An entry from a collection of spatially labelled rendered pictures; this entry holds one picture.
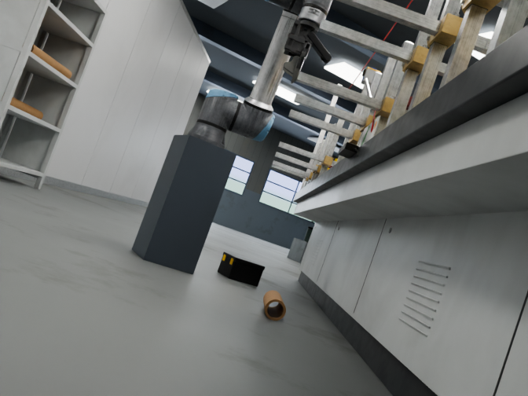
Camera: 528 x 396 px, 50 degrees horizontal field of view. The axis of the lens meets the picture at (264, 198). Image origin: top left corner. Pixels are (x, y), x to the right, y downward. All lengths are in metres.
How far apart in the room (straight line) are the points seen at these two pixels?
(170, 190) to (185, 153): 0.18
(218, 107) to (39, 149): 2.49
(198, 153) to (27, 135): 2.59
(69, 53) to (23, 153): 0.90
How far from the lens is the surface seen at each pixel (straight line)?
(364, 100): 1.98
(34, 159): 4.93
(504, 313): 1.17
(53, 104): 4.95
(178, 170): 2.58
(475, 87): 0.98
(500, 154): 0.88
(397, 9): 1.54
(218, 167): 2.64
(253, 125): 2.70
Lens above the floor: 0.31
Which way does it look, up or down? 3 degrees up
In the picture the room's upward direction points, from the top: 20 degrees clockwise
